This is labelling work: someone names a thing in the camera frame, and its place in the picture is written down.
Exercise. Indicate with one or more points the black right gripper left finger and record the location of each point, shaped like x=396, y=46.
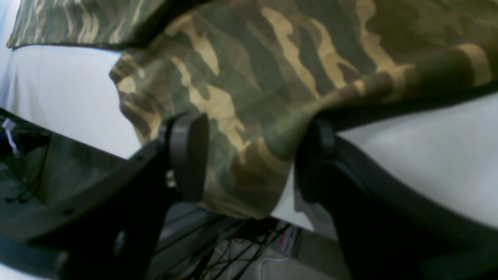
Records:
x=111, y=229

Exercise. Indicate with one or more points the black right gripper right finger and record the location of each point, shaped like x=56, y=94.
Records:
x=386, y=230

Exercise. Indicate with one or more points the camouflage T-shirt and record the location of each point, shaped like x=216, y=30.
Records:
x=262, y=69

